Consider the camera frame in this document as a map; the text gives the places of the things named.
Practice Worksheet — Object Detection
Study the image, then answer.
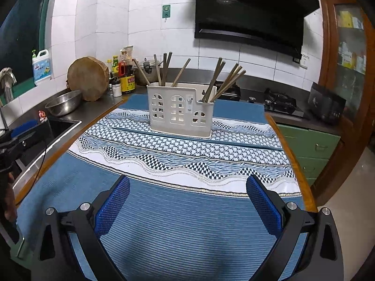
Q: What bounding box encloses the white wall socket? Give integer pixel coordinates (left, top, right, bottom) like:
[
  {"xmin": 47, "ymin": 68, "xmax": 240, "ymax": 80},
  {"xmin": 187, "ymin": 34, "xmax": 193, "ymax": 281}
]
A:
[{"xmin": 299, "ymin": 53, "xmax": 310, "ymax": 69}]

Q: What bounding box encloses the white small jar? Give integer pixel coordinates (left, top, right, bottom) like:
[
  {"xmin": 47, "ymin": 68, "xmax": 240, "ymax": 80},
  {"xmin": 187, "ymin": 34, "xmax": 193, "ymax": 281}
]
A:
[{"xmin": 112, "ymin": 81, "xmax": 122, "ymax": 98}]

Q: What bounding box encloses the green wall sticker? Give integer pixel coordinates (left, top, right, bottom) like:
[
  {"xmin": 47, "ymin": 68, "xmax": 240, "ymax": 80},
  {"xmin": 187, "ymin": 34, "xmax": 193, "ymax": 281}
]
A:
[{"xmin": 162, "ymin": 4, "xmax": 171, "ymax": 19}]

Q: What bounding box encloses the green drawer cabinet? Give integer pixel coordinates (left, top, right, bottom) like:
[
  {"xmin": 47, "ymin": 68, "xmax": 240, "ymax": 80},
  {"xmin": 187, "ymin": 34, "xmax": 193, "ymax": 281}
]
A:
[{"xmin": 277, "ymin": 124, "xmax": 340, "ymax": 186}]

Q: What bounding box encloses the black gas stove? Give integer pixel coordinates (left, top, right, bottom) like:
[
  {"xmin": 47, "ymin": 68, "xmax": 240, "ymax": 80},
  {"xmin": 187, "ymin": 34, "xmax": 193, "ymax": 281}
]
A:
[{"xmin": 219, "ymin": 84, "xmax": 310, "ymax": 120}]

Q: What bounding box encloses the white detergent jug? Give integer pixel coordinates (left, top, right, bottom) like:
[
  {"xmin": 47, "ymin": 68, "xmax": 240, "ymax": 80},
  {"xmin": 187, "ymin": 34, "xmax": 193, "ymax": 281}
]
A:
[{"xmin": 32, "ymin": 49, "xmax": 52, "ymax": 86}]

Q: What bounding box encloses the black cable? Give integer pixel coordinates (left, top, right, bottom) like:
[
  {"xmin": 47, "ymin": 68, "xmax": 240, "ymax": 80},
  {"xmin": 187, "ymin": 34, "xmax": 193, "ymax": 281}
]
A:
[{"xmin": 16, "ymin": 138, "xmax": 49, "ymax": 203}]

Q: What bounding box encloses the person's left hand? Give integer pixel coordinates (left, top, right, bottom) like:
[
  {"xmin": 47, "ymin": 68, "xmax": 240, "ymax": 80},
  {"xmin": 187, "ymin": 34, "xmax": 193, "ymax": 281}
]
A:
[{"xmin": 1, "ymin": 173, "xmax": 17, "ymax": 223}]

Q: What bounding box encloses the round wooden chopping block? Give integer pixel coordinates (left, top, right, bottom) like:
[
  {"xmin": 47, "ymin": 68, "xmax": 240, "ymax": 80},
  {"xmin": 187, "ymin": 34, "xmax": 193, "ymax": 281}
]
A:
[{"xmin": 67, "ymin": 56, "xmax": 109, "ymax": 102}]

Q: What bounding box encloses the steel pressure cooker pot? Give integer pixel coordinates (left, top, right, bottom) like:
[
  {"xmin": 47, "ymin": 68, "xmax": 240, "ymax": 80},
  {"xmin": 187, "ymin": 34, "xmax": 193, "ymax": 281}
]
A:
[{"xmin": 135, "ymin": 58, "xmax": 162, "ymax": 85}]

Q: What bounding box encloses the blue patterned table cloth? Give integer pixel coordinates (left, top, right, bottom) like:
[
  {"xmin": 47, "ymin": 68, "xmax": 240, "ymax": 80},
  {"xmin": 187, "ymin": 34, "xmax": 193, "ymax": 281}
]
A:
[{"xmin": 18, "ymin": 95, "xmax": 304, "ymax": 280}]

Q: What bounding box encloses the black range hood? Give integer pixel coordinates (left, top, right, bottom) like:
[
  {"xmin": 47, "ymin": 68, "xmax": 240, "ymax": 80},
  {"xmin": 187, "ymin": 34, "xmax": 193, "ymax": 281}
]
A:
[{"xmin": 195, "ymin": 0, "xmax": 320, "ymax": 60}]

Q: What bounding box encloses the yellow label sauce bottle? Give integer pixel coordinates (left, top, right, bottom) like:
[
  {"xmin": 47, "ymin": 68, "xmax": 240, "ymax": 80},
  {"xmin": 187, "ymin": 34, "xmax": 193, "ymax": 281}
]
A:
[{"xmin": 118, "ymin": 62, "xmax": 135, "ymax": 93}]

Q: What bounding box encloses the green label bottle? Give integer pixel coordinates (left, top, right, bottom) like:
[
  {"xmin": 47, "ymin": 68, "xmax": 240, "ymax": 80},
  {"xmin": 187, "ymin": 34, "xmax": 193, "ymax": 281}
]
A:
[{"xmin": 112, "ymin": 55, "xmax": 119, "ymax": 75}]

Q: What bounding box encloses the steel kitchen sink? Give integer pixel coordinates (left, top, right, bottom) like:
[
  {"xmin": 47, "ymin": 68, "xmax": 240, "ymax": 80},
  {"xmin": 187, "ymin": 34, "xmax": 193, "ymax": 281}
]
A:
[{"xmin": 1, "ymin": 117, "xmax": 81, "ymax": 188}]

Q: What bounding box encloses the steel bowl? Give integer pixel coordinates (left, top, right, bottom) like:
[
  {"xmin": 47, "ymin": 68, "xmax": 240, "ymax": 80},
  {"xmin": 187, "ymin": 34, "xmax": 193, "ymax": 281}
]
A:
[{"xmin": 45, "ymin": 90, "xmax": 82, "ymax": 117}]

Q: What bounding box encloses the wooden chopstick short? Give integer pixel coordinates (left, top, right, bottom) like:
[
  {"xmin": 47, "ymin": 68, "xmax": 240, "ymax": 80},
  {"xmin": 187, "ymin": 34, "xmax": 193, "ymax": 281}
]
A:
[{"xmin": 209, "ymin": 70, "xmax": 246, "ymax": 103}]

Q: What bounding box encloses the beige plastic utensil holder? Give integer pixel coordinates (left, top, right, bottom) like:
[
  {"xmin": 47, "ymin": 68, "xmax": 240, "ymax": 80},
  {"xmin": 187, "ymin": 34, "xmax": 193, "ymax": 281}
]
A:
[{"xmin": 147, "ymin": 82, "xmax": 216, "ymax": 138}]

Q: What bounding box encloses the wooden glass door cabinet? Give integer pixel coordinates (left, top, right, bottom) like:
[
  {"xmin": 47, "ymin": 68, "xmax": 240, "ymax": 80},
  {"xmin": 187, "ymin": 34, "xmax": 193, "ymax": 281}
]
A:
[{"xmin": 311, "ymin": 0, "xmax": 374, "ymax": 206}]

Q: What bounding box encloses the black box appliance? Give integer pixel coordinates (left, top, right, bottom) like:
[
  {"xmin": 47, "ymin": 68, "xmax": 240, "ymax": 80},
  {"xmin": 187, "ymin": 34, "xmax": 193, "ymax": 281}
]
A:
[{"xmin": 308, "ymin": 82, "xmax": 346, "ymax": 125}]

